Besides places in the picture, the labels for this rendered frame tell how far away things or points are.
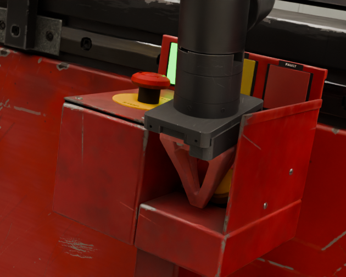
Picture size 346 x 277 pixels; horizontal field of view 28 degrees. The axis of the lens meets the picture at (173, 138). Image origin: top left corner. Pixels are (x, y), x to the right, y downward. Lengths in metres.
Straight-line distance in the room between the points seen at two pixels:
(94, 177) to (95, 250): 0.34
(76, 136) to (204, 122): 0.15
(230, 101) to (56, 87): 0.43
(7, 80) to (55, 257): 0.27
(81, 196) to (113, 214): 0.04
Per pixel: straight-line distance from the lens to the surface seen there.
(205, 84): 0.57
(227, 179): 0.66
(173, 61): 0.78
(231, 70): 0.57
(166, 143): 0.61
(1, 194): 1.08
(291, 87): 0.70
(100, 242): 0.98
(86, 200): 0.67
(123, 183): 0.64
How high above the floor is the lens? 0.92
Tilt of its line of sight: 14 degrees down
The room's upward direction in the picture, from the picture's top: 8 degrees clockwise
